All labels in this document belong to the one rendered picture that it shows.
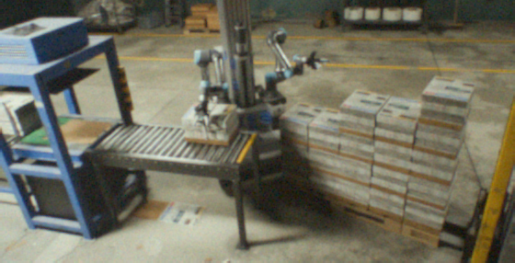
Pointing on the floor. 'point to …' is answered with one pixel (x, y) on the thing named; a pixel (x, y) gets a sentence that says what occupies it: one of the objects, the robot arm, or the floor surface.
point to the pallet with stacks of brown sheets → (203, 20)
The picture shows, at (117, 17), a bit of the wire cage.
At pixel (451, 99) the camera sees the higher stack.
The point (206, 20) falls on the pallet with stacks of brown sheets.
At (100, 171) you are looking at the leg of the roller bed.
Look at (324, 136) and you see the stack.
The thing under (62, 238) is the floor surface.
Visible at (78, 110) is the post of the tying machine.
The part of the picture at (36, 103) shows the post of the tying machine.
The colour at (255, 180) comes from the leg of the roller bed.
